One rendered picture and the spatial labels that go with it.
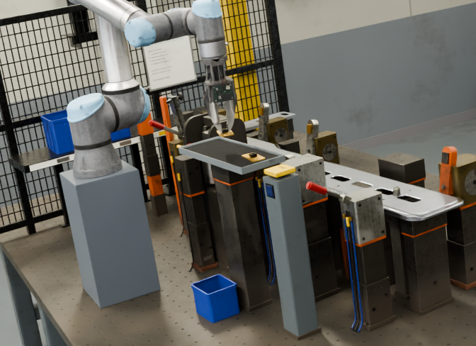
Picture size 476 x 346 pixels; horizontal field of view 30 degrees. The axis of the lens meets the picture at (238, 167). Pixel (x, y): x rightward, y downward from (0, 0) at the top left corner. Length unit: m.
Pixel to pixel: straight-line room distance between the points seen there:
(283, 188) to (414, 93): 4.65
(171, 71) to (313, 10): 2.69
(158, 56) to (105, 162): 1.10
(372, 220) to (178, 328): 0.65
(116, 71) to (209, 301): 0.76
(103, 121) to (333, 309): 0.88
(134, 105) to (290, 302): 0.82
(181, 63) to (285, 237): 1.64
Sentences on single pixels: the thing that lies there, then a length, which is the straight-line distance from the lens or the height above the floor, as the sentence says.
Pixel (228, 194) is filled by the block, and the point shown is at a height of 1.05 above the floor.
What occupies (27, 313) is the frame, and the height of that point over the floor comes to 0.22.
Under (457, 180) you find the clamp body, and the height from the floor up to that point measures 1.02.
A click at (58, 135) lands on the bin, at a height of 1.10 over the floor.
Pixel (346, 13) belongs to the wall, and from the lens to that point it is 6.43.
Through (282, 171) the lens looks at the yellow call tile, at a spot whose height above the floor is 1.16.
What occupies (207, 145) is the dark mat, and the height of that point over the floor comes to 1.16.
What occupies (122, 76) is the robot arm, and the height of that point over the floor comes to 1.37.
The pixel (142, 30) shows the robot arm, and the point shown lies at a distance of 2.32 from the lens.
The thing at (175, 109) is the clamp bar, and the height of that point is 1.17.
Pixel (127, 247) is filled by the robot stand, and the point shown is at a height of 0.87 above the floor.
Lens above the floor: 1.78
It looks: 16 degrees down
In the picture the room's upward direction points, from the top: 9 degrees counter-clockwise
